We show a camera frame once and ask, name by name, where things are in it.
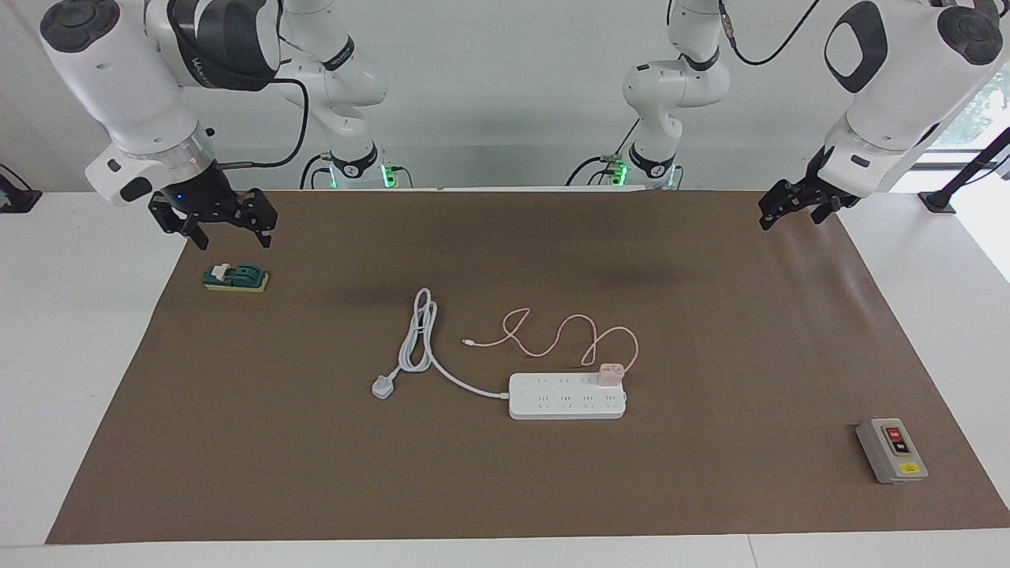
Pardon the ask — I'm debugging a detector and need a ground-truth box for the pink charging cable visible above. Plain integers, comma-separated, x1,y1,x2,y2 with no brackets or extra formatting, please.
462,308,640,372

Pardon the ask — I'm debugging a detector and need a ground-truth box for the white power strip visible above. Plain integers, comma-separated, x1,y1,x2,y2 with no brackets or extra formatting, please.
508,372,628,420

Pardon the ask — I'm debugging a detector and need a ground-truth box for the black clamp stand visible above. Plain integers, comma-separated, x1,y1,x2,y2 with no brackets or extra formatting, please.
918,126,1010,215

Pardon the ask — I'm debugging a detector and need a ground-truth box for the glass window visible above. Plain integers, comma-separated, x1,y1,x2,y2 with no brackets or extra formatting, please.
922,59,1010,170

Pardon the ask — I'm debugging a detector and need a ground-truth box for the black table clamp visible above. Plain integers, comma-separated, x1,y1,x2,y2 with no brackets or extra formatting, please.
0,164,43,214

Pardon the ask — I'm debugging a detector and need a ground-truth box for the brown table mat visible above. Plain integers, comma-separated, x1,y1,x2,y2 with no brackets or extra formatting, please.
46,188,1010,545

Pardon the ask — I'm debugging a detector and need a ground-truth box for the green knife switch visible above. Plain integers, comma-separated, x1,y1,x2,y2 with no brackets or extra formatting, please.
203,263,270,293

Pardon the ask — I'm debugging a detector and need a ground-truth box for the black right base cable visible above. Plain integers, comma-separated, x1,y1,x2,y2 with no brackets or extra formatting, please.
300,152,336,190

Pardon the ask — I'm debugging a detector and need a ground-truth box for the black base cable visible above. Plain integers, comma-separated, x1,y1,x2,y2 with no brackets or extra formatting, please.
300,152,336,190
565,118,642,187

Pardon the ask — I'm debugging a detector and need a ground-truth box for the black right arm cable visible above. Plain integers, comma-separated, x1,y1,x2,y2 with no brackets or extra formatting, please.
217,77,310,170

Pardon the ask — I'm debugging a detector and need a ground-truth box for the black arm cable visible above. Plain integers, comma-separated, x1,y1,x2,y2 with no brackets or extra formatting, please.
217,77,310,170
718,0,823,67

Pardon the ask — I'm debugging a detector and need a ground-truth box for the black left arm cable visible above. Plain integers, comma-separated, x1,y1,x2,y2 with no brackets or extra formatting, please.
718,0,823,67

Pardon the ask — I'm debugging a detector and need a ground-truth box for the white power cord with plug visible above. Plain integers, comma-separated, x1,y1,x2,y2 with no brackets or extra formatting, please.
371,288,512,400

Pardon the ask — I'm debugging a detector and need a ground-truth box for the black left base cable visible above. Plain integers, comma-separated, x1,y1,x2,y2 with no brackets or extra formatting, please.
565,118,642,187

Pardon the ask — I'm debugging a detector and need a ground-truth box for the grey push-button switch box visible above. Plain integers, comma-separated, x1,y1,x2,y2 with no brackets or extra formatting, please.
855,417,930,484

